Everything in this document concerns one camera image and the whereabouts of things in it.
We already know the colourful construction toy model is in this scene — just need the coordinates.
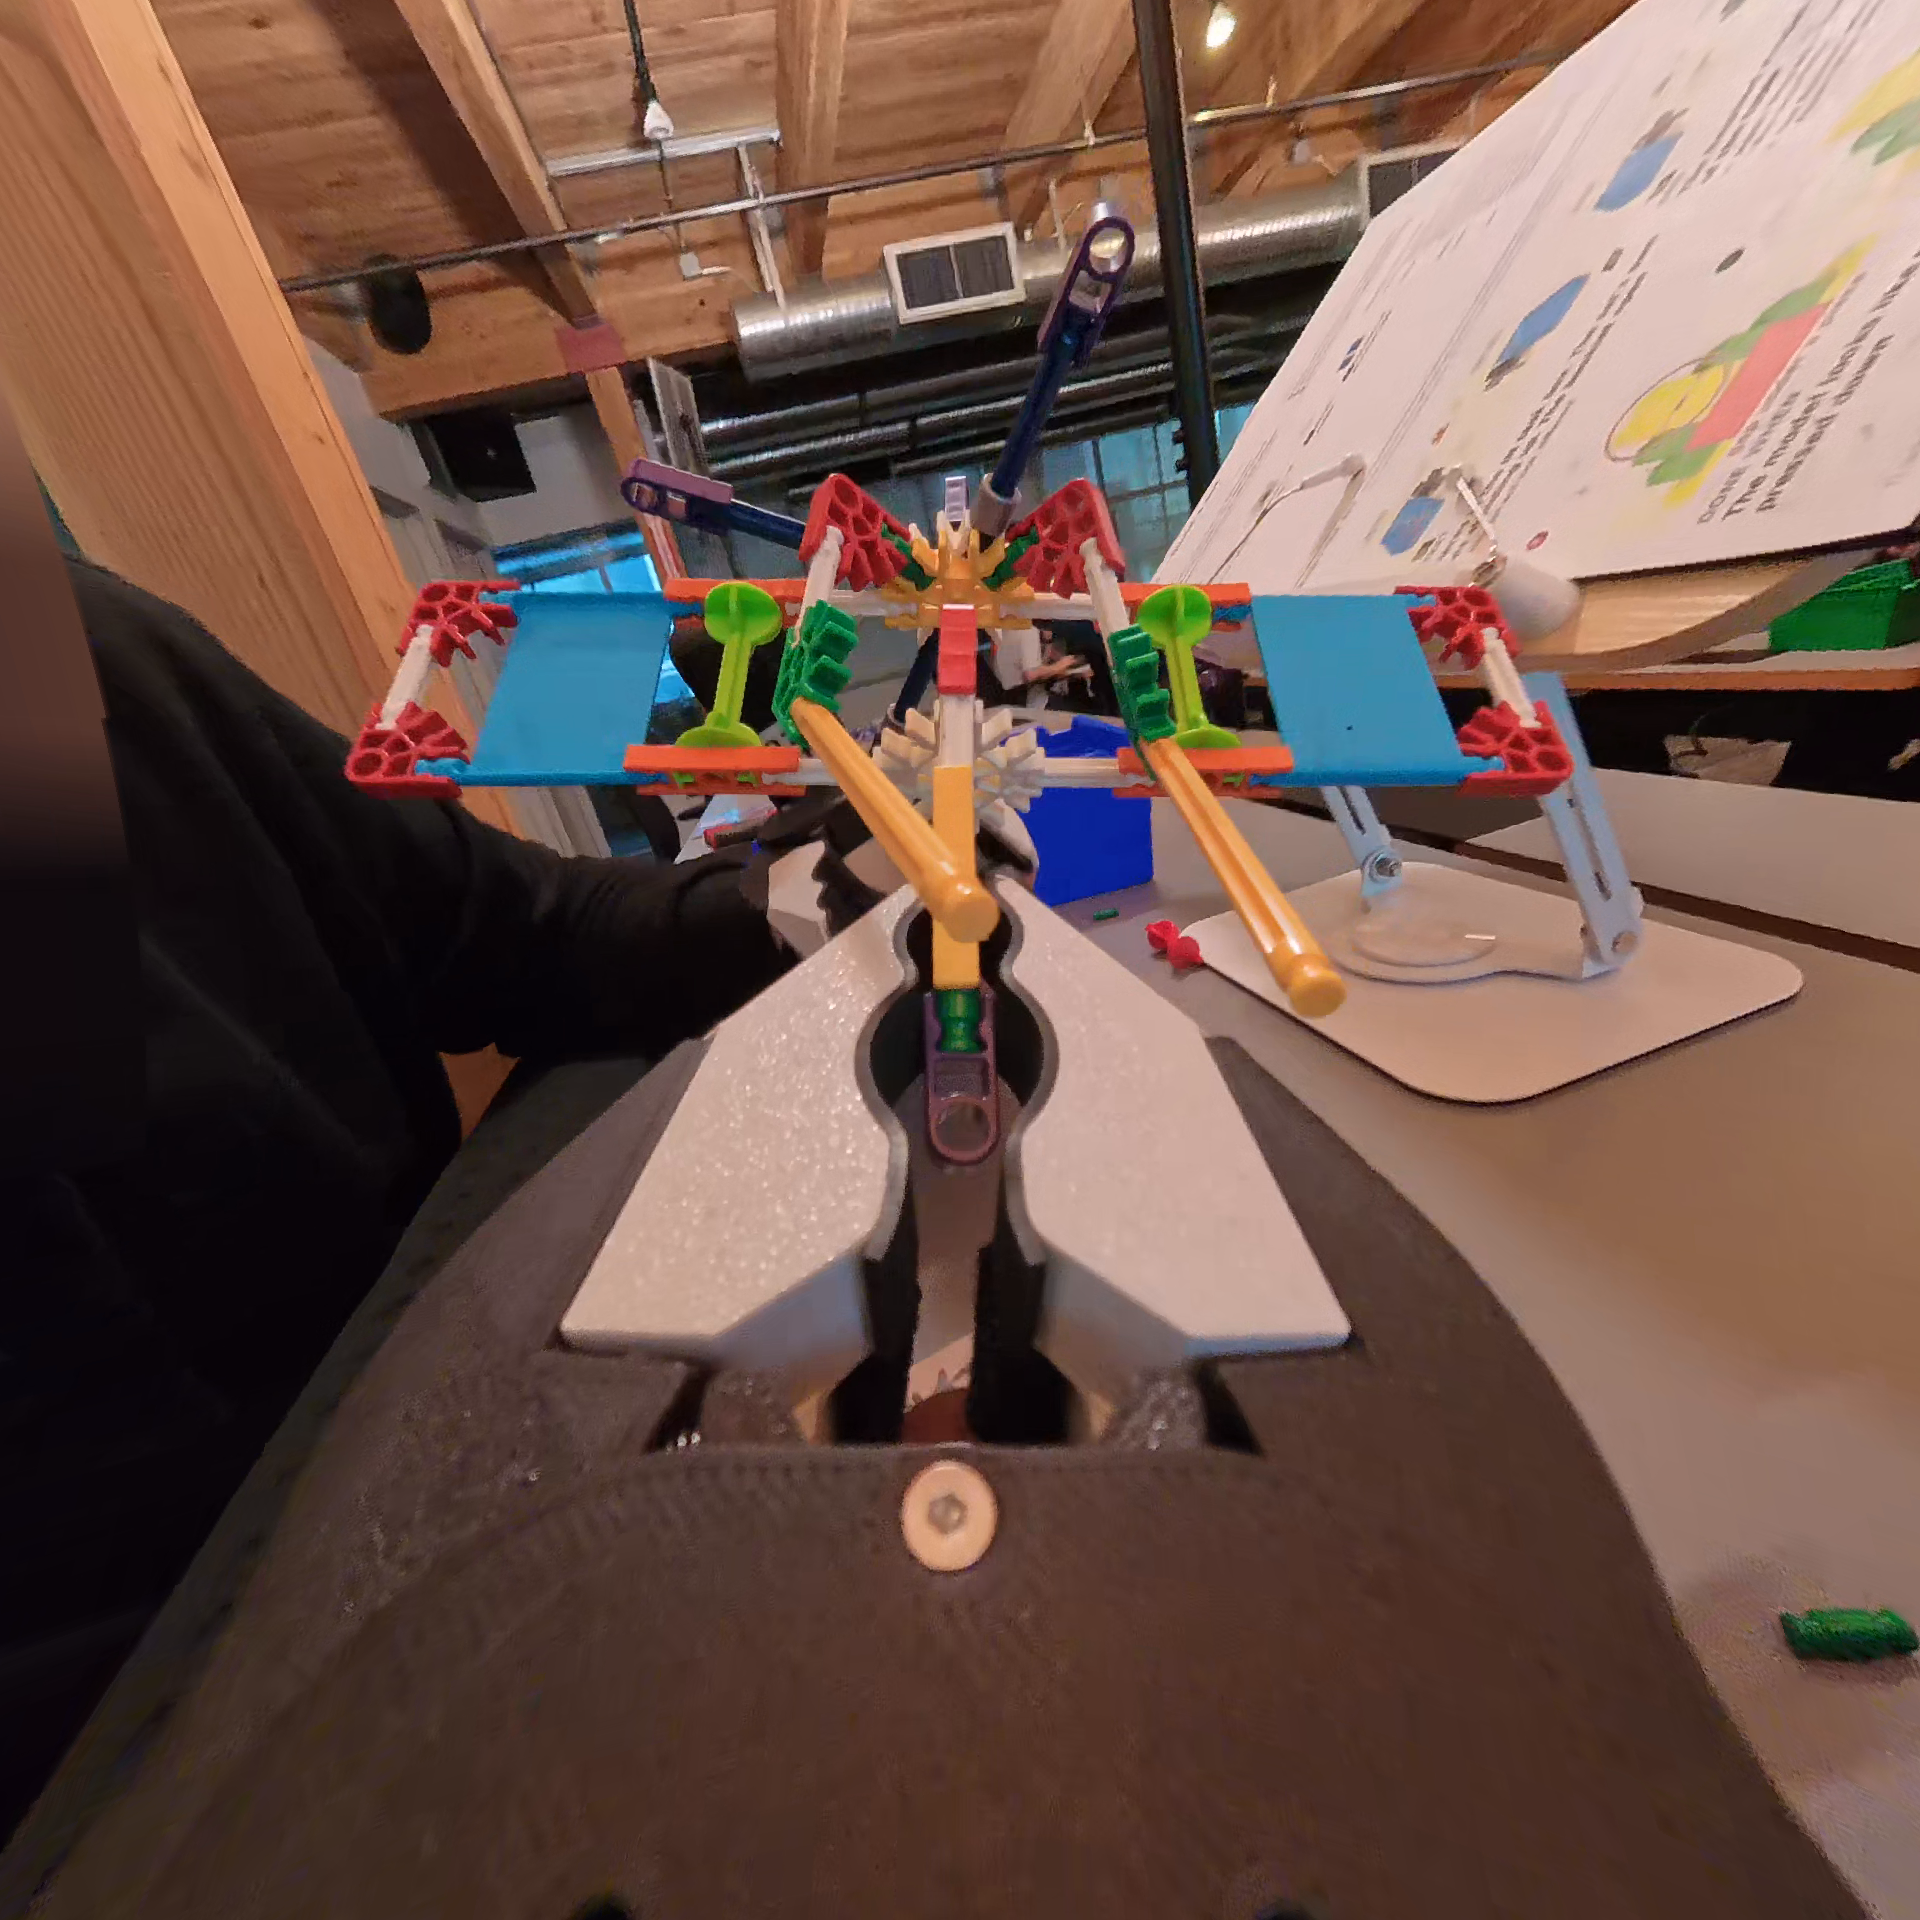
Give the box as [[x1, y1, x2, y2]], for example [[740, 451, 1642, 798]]
[[344, 216, 1578, 1022]]

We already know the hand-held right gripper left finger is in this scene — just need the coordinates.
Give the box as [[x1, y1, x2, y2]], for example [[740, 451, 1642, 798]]
[[558, 883, 920, 1449]]

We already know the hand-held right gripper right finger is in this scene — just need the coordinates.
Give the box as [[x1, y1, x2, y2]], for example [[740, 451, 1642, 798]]
[[972, 879, 1356, 1449]]

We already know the black pole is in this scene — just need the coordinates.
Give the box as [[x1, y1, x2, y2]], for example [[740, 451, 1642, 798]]
[[1131, 0, 1224, 467]]

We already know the person's left forearm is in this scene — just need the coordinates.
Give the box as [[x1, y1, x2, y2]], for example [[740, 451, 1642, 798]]
[[75, 570, 798, 1067]]

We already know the white document stand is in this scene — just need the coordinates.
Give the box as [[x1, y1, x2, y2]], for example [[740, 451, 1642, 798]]
[[1184, 451, 1920, 1109]]

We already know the blue plastic bin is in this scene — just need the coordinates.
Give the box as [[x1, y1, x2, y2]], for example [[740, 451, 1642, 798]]
[[1026, 718, 1157, 906]]

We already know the silver ceiling duct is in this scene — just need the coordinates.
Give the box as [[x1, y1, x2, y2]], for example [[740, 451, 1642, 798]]
[[728, 158, 1464, 384]]

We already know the person's black top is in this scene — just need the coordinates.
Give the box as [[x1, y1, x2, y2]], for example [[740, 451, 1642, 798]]
[[0, 570, 467, 1847]]

